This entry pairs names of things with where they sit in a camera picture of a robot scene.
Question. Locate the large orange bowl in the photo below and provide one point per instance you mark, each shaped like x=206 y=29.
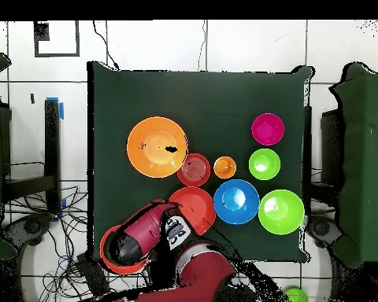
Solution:
x=157 y=147

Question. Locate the large red bowl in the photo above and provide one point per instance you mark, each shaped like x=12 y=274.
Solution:
x=123 y=269
x=197 y=204

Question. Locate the large green bowl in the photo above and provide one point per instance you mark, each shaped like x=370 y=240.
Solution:
x=281 y=211

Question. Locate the blue tape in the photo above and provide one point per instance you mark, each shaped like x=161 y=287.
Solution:
x=61 y=110

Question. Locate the dark green table cloth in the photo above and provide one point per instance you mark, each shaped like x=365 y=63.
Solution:
x=192 y=94

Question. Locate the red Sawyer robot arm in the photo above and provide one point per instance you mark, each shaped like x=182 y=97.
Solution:
x=145 y=226

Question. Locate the small red bowl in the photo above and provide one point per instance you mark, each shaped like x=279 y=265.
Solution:
x=195 y=171

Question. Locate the small green bowl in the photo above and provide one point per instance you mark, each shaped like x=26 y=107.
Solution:
x=264 y=164

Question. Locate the pink bowl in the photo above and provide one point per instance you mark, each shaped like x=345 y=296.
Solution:
x=267 y=129

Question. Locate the orange cup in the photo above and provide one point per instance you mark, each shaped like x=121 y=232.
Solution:
x=225 y=167

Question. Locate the blue bowl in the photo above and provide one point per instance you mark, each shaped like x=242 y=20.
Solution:
x=236 y=201

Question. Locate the black stool frame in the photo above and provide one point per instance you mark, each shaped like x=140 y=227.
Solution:
x=332 y=148
x=52 y=141

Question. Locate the green bowl on floor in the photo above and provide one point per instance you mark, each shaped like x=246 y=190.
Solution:
x=296 y=296

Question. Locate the black power strip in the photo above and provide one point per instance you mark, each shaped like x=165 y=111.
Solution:
x=93 y=281

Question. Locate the black chair base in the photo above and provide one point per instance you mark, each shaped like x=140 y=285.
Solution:
x=31 y=226
x=321 y=228

